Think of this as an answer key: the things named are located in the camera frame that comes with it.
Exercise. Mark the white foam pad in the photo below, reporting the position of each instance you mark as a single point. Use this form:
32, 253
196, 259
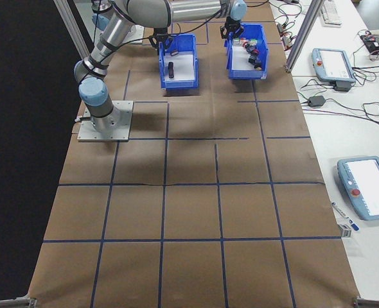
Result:
184, 65

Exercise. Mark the small mixed parts in bin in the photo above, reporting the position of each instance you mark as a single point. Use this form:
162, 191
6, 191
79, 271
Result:
240, 61

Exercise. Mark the white keyboard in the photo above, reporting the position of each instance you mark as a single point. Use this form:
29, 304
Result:
331, 13

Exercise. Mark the white square base plate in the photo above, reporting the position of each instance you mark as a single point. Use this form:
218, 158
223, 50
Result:
137, 33
119, 131

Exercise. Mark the white pen blue cap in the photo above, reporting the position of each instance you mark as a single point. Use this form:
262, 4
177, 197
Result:
341, 211

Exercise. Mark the light blue teach pendant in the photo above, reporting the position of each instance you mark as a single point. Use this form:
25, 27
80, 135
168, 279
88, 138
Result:
332, 64
366, 186

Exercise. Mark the black frame cover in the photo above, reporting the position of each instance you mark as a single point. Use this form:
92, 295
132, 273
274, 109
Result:
16, 128

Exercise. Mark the aluminium frame bar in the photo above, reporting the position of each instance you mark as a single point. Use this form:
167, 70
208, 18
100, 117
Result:
72, 27

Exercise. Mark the green push button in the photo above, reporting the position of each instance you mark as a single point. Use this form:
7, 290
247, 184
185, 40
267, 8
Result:
240, 41

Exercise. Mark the blue plastic battery bin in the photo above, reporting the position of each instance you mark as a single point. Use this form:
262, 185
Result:
180, 84

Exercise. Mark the small grey box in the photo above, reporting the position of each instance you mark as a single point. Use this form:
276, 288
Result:
346, 231

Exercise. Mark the grey module blue label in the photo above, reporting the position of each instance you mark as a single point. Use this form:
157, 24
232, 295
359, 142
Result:
248, 48

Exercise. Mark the aluminium profile post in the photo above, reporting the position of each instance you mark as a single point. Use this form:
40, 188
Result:
302, 35

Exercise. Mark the black power adapter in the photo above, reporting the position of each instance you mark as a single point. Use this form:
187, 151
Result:
316, 101

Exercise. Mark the red mushroom push button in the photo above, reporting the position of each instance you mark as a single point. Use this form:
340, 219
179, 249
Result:
256, 53

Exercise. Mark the blue plastic push-button bin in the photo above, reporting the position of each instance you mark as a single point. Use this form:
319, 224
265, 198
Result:
247, 75

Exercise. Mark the dark grey adapter block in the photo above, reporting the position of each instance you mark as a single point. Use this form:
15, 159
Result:
342, 86

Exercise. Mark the black switch block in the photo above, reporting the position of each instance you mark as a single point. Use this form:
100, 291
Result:
252, 60

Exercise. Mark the aluminium rail bracket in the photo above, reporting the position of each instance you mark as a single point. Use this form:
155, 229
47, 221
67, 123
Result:
374, 303
9, 303

